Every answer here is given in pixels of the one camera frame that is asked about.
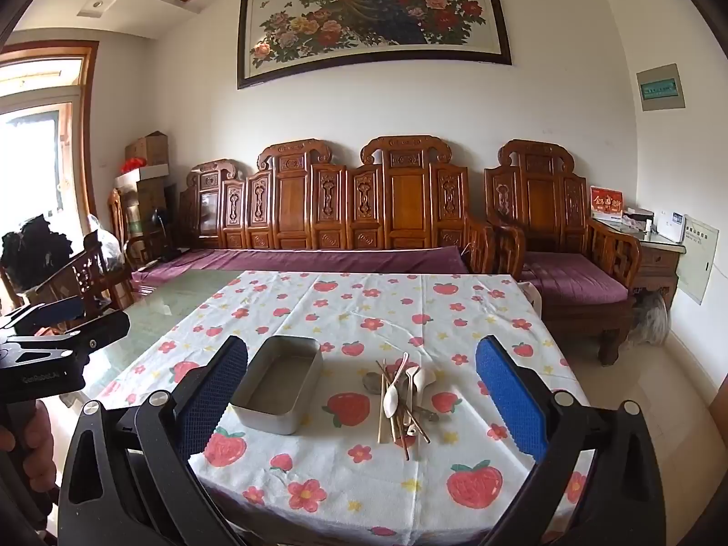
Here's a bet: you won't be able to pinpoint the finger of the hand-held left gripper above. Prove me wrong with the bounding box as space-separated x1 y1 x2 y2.
8 310 131 356
11 294 87 336

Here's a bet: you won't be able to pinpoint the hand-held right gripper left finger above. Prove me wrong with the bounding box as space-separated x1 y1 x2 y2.
57 334 250 546

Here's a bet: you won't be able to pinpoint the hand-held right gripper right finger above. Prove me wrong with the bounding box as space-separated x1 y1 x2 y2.
475 334 666 546

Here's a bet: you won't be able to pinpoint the rectangular metal tray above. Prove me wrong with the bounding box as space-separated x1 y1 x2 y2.
229 335 324 436

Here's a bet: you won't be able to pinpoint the white plastic spoon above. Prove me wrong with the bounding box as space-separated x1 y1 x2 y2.
407 365 438 404
382 353 410 417

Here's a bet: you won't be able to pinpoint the dark brown chopstick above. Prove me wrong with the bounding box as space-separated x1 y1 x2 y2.
376 359 432 445
401 375 411 463

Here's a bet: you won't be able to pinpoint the person's left hand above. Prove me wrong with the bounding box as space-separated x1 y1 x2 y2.
0 401 59 493

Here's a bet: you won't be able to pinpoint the wooden lattice chair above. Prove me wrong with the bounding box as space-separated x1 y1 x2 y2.
31 233 134 334

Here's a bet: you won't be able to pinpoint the black cloth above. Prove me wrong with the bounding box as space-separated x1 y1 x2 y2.
0 215 75 297

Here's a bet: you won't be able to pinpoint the clear plastic bag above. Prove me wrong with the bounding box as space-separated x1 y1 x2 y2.
85 213 123 274

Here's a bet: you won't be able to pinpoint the wooden chair with slats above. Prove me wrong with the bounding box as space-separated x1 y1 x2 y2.
107 187 150 265

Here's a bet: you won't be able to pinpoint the black desk lamp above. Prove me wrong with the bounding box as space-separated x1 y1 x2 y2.
149 207 188 257

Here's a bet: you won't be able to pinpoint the stacked brown cartons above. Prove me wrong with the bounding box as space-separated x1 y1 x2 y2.
116 179 177 240

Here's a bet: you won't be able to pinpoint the purple armchair cushion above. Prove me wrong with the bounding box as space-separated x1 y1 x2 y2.
520 251 629 305

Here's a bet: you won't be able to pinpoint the white flat box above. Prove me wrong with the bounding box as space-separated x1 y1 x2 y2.
114 164 170 190

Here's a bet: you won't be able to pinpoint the grey plastic bag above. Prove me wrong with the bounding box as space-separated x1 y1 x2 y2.
628 290 669 347

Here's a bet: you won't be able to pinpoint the strawberry print tablecloth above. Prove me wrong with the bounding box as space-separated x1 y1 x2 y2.
85 270 595 546

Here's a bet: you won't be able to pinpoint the long purple sofa cushion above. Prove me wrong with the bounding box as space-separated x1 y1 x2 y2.
131 246 473 297

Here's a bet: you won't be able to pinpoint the brown cardboard box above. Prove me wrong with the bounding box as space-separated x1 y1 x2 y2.
125 132 170 167

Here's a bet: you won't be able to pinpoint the wooden side table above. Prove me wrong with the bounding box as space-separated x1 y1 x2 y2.
591 216 686 319

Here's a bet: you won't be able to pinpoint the carved wooden armchair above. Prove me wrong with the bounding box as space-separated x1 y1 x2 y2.
483 139 643 368

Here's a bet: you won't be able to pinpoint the long carved wooden sofa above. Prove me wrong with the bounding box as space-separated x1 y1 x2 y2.
176 135 501 277

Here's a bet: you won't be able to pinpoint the red gift box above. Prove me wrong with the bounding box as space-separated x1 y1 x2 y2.
590 186 625 222

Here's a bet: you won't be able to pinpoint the white desk device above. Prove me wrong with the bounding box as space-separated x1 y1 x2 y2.
654 209 686 243

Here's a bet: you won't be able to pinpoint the framed peacock painting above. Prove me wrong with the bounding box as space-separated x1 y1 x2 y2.
236 0 513 91

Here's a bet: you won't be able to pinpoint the wooden door frame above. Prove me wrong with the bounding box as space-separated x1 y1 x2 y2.
0 40 100 228

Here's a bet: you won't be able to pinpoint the white wall panel cover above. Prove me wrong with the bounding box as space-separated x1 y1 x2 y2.
679 213 720 305

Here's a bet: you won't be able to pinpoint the grey wall electrical panel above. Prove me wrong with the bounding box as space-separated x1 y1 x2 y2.
636 64 686 111

